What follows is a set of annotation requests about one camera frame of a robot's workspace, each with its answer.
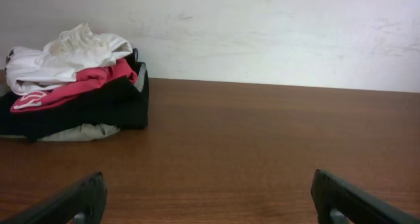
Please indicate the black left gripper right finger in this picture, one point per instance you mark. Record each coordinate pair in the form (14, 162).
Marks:
(337, 201)

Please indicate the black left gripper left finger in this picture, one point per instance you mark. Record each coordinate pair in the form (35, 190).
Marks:
(81, 202)

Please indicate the grey-green folded garment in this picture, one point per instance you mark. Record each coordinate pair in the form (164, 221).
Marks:
(84, 132)

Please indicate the black folded garment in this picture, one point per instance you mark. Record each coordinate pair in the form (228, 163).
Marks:
(119, 103)

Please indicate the red folded garment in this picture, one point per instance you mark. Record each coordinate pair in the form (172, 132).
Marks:
(86, 80)

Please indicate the white crumpled garment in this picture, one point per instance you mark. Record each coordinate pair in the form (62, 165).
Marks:
(58, 62)

